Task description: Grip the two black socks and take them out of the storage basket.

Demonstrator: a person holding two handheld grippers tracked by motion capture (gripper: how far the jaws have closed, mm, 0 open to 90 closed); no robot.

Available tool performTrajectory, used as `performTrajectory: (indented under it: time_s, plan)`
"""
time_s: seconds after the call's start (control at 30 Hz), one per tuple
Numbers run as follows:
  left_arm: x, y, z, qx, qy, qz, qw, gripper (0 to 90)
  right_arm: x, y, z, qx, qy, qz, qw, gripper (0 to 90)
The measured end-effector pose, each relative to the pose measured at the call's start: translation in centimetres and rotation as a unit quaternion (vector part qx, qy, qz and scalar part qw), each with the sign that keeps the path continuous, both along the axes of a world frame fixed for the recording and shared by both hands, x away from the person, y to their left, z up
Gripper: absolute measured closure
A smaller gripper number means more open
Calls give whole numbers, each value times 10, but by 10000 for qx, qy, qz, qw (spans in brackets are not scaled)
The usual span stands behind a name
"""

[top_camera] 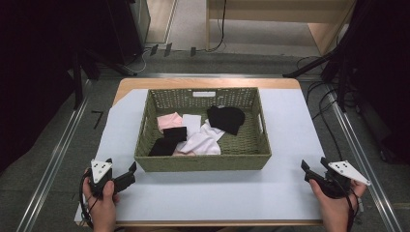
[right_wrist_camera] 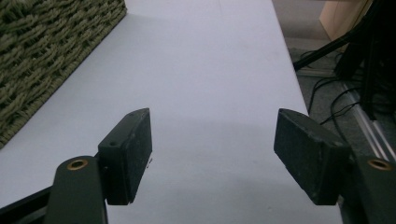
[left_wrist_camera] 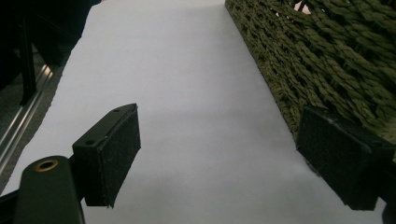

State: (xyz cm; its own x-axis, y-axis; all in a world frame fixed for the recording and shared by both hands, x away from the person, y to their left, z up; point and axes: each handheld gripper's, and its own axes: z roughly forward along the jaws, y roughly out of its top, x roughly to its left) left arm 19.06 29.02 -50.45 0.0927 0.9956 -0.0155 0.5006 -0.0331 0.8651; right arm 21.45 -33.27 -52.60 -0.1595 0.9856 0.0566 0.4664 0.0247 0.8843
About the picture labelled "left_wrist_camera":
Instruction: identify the silver metal rail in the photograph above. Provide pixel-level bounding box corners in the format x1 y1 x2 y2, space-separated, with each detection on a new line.
0 63 54 175

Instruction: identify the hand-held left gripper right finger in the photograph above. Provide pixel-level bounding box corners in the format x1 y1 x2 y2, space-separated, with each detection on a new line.
295 105 396 212

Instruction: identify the green woven basket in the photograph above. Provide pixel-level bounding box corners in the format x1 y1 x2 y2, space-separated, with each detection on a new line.
224 0 396 145

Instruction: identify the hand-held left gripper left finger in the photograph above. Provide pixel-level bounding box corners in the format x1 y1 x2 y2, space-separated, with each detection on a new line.
71 103 142 209

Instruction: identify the black metal stand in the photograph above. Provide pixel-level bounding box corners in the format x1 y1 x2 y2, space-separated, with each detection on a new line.
17 12 38 106

